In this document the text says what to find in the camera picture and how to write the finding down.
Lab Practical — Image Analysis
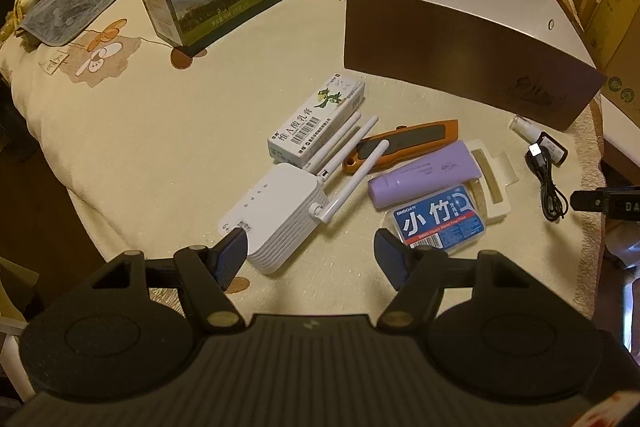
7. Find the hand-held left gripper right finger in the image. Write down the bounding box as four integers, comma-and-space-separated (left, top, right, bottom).
374, 228, 551, 333

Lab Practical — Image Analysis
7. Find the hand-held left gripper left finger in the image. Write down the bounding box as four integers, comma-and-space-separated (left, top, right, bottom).
75, 229, 249, 330

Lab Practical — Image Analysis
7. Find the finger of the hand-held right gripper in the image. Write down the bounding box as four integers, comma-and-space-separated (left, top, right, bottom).
570, 189, 610, 212

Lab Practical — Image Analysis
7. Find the white router with antennas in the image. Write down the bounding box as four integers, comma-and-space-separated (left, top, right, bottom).
218, 111, 390, 276

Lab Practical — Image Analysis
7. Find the blue floss pick box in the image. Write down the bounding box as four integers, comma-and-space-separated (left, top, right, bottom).
387, 183, 488, 256

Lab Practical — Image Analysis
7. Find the black usb cable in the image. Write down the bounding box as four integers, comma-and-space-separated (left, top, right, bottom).
525, 143, 571, 223

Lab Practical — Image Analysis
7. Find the white plastic tray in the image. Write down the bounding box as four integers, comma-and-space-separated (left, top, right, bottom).
465, 138, 521, 225

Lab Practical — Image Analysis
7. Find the brown cardboard box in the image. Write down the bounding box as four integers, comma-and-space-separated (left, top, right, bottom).
342, 0, 606, 132

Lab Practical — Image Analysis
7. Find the purple tube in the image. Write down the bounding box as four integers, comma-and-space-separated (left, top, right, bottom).
367, 141, 482, 210

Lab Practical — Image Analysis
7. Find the small clear spray bottle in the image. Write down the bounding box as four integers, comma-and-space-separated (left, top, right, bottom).
510, 114, 543, 142

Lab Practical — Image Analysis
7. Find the orange utility knife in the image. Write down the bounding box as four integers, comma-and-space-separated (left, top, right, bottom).
342, 119, 460, 174

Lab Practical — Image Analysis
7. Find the white green medicine carton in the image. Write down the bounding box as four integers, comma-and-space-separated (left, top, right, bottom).
266, 74, 366, 168

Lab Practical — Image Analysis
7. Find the small white tag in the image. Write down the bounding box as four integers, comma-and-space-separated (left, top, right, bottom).
42, 52, 69, 76

